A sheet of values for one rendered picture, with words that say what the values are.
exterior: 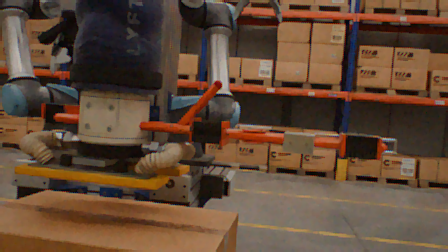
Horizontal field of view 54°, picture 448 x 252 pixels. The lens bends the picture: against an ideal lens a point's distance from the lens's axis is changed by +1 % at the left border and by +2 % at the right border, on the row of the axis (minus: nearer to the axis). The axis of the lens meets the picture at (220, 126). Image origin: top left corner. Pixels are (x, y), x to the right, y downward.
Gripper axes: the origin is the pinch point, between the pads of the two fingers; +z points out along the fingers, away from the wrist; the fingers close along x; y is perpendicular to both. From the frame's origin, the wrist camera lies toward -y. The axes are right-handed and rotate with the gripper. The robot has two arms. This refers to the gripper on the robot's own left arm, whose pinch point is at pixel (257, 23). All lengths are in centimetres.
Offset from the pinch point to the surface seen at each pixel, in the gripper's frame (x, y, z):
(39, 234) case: -40, 58, 58
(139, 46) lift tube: -25, 45, 15
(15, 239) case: -44, 59, 59
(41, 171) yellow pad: -44, 52, 45
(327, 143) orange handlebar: 20, 45, 34
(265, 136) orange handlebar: 6, 44, 34
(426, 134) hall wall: 328, -808, 61
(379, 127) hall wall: 235, -808, 54
